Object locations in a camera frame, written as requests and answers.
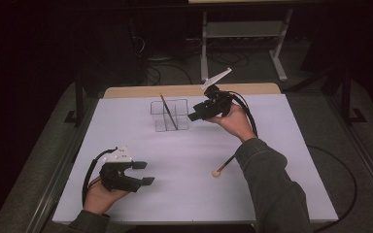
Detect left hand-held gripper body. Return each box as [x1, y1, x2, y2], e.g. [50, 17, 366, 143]
[99, 145, 144, 193]

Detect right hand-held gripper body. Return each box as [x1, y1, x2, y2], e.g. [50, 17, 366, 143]
[200, 67, 235, 120]

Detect clear acrylic brush holder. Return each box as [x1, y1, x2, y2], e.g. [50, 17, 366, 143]
[150, 98, 189, 133]

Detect thin brush with orange ferrule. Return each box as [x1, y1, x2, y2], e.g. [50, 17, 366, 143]
[159, 92, 179, 131]

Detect brush with round beige tip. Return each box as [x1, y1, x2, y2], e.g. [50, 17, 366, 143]
[211, 154, 237, 179]

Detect person's left hand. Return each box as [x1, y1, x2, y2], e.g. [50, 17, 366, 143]
[83, 176, 130, 216]

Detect person's right hand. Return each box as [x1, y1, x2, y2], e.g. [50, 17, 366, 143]
[207, 103, 258, 144]

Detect white metal stand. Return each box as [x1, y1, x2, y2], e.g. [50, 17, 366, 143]
[187, 0, 322, 83]

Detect white table cover board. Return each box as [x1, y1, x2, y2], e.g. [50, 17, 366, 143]
[51, 93, 339, 225]

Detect black metal stand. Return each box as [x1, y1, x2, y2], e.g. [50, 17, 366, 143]
[65, 72, 86, 125]
[339, 69, 367, 125]

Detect left hand-held gripper cable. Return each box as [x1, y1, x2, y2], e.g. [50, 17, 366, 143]
[82, 147, 119, 208]

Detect hand-held gripper cable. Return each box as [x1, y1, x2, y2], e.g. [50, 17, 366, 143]
[224, 90, 358, 233]
[82, 147, 119, 208]

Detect black floor cable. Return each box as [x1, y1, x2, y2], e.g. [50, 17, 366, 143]
[207, 50, 251, 68]
[144, 57, 193, 85]

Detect aluminium frame rail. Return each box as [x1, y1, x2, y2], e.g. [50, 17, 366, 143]
[328, 96, 373, 208]
[25, 100, 98, 233]

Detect right hand-held gripper cable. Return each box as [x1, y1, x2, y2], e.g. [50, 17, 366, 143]
[224, 90, 358, 233]

